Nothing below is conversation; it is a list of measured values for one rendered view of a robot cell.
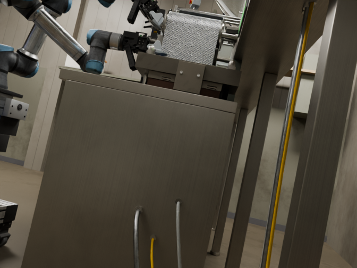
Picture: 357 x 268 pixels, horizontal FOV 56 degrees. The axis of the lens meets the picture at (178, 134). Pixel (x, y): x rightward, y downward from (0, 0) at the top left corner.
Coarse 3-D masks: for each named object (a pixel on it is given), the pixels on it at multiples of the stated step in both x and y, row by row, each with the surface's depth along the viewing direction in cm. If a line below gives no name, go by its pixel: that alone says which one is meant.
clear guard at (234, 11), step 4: (220, 0) 241; (224, 0) 235; (228, 0) 228; (232, 0) 222; (236, 0) 216; (240, 0) 211; (224, 4) 240; (228, 4) 233; (232, 4) 227; (236, 4) 221; (240, 4) 216; (228, 8) 238; (232, 8) 232; (236, 8) 225; (240, 8) 220; (232, 12) 237; (236, 12) 230; (236, 16) 236; (240, 16) 230
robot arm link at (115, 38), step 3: (114, 33) 147; (117, 33) 148; (120, 33) 148; (111, 36) 146; (114, 36) 146; (117, 36) 146; (120, 36) 147; (111, 39) 146; (114, 39) 146; (117, 39) 146; (111, 42) 147; (114, 42) 146; (117, 42) 146; (111, 45) 147; (114, 45) 147; (117, 45) 147; (111, 48) 149; (114, 48) 149; (117, 48) 148
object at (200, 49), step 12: (168, 36) 148; (180, 36) 148; (192, 36) 147; (204, 36) 147; (168, 48) 148; (180, 48) 147; (192, 48) 147; (204, 48) 146; (192, 60) 146; (204, 60) 146
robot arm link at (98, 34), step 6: (90, 30) 148; (96, 30) 148; (102, 30) 149; (90, 36) 147; (96, 36) 147; (102, 36) 147; (108, 36) 147; (90, 42) 148; (96, 42) 147; (102, 42) 147; (108, 42) 147; (108, 48) 150
